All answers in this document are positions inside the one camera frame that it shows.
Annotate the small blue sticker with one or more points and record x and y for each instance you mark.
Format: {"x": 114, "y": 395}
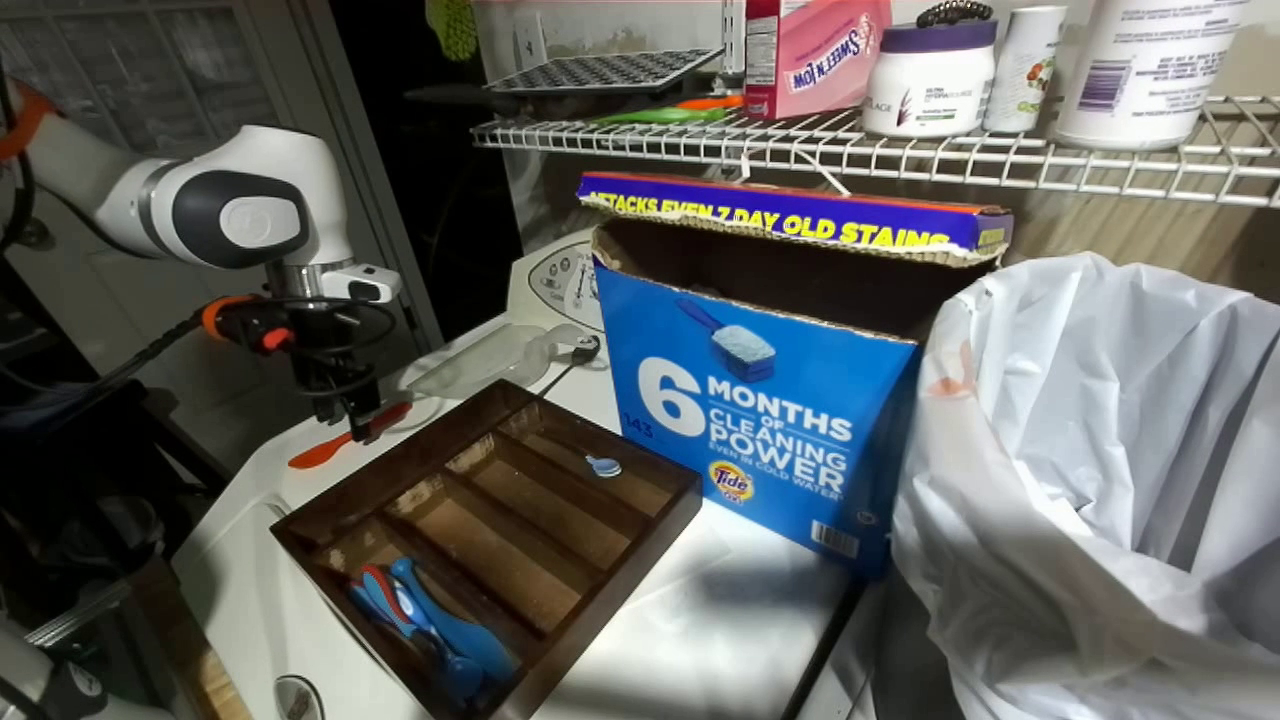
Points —
{"x": 606, "y": 465}

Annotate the blue plastic packet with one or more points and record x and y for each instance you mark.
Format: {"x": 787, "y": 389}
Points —
{"x": 452, "y": 640}

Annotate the orange plastic spoon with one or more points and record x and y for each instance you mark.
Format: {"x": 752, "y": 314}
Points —
{"x": 323, "y": 450}

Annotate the bin with trash bag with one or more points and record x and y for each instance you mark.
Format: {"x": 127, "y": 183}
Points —
{"x": 1093, "y": 506}

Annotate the green orange flat item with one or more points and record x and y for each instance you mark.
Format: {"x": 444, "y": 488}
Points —
{"x": 666, "y": 110}

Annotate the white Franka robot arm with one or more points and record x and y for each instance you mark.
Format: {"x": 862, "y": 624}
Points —
{"x": 200, "y": 203}

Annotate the large white tub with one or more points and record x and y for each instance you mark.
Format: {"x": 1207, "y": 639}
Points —
{"x": 1147, "y": 74}

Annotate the white slim bottle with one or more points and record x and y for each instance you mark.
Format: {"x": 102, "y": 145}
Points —
{"x": 1025, "y": 66}

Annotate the brown wooden cutlery tray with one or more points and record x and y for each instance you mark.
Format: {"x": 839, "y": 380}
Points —
{"x": 535, "y": 533}

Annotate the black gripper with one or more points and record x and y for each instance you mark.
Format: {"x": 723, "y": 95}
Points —
{"x": 325, "y": 351}

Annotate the blue detergent box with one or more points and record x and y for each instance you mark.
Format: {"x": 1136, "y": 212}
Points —
{"x": 772, "y": 427}

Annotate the pink white carton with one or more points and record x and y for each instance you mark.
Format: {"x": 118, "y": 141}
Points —
{"x": 827, "y": 62}

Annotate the white jar purple lid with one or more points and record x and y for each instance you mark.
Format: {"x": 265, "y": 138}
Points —
{"x": 925, "y": 85}

